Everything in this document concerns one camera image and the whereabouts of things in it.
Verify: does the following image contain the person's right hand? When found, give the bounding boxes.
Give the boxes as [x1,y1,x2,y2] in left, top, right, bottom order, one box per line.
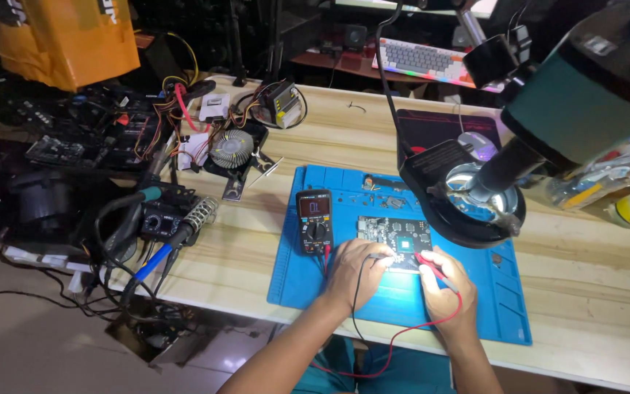
[417,246,479,337]

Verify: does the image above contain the teal and black microscope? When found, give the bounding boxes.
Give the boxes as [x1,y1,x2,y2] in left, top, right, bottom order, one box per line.
[462,0,630,204]

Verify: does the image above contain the white backlit keyboard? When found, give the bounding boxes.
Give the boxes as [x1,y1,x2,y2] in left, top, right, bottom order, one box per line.
[371,36,506,94]

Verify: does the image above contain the metal spring iron holder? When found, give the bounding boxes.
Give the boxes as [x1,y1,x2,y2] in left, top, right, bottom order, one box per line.
[183,196,220,235]

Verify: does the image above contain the blue silicone repair mat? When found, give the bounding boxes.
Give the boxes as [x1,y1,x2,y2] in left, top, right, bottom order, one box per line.
[266,165,533,347]

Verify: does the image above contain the dark graphics circuit board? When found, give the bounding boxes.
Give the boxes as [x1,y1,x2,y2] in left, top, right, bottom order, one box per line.
[356,215,434,274]

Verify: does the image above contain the person's left hand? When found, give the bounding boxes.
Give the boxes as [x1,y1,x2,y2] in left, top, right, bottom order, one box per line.
[324,239,396,315]

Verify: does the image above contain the teal tipped hot air wand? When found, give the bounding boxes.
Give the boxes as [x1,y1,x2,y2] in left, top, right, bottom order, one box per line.
[94,185,164,263]

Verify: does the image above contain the black and red mouse pad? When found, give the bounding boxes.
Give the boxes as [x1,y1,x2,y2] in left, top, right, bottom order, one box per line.
[396,108,503,165]

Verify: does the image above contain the black computer motherboard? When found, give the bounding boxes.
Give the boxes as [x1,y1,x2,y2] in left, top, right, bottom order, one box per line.
[24,90,176,171]

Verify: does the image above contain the black round fan housing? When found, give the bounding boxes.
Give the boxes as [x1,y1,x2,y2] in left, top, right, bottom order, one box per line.
[7,169,77,233]

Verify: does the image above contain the white computer mouse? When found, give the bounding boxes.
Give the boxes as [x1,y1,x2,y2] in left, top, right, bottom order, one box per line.
[457,131,499,163]

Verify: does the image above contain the black soldering station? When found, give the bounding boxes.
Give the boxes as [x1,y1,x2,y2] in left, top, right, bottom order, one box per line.
[139,186,202,243]

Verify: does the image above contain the black lamp cable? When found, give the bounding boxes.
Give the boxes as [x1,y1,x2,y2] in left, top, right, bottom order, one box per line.
[374,0,415,161]

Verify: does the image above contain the red multimeter probe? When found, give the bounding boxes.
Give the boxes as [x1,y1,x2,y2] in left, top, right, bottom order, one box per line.
[414,252,459,294]

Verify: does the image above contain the small wired power supply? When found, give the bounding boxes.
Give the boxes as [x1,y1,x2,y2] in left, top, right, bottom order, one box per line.
[254,81,308,130]

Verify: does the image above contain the black probe cable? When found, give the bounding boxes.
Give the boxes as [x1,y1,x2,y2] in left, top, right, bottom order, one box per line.
[350,256,374,347]

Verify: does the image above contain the white square component box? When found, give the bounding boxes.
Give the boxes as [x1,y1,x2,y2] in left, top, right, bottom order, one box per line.
[198,92,231,123]

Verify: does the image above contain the small black speaker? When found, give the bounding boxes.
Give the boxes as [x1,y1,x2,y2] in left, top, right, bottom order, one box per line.
[341,23,369,53]

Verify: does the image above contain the blue handled soldering iron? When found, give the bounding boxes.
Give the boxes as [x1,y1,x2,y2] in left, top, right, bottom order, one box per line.
[120,221,196,307]

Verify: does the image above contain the red probe cable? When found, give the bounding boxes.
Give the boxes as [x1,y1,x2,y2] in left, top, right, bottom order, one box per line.
[308,291,464,379]

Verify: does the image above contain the person's teal shorts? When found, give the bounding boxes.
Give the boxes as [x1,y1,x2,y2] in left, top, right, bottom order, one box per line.
[292,335,456,394]

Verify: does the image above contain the open carton with parts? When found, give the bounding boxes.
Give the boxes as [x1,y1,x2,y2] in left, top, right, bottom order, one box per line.
[103,297,224,368]

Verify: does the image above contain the black ring light lamp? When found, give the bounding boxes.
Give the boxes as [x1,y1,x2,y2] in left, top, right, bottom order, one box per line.
[396,139,527,250]

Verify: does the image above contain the white power strip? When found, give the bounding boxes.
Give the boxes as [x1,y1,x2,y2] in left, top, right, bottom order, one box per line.
[2,245,85,293]

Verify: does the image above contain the round aluminium cooler heatsink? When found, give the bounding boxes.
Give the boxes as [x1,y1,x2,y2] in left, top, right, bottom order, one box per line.
[202,123,270,182]

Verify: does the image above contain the metal mounting bracket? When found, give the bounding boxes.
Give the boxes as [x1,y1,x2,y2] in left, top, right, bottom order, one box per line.
[221,152,284,202]

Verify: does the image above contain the black digital multimeter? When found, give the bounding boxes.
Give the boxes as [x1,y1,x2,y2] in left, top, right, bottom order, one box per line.
[295,189,335,256]

